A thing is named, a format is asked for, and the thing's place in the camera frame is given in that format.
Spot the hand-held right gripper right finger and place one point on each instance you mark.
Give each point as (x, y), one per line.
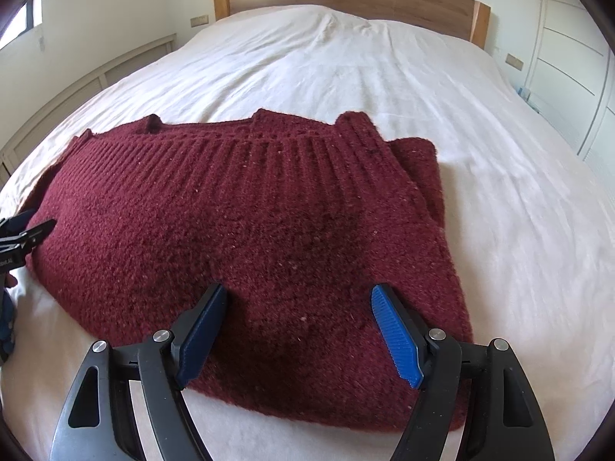
(396, 336)

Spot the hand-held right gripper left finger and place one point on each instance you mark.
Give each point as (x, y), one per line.
(204, 331)

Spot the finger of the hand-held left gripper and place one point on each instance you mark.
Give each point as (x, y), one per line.
(14, 222)
(29, 237)

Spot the dark red knit sweater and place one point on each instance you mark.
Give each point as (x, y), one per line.
(240, 211)

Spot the person's left hand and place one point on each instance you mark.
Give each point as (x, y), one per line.
(6, 321)

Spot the bed with white sheet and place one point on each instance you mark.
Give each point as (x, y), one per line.
(504, 225)

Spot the window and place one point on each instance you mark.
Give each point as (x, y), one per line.
(21, 24)

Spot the small blue object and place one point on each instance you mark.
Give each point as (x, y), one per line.
(524, 95)

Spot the white wardrobe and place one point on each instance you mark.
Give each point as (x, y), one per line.
(571, 33)

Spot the wall switch plate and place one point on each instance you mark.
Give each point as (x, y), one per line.
(200, 21)
(514, 61)

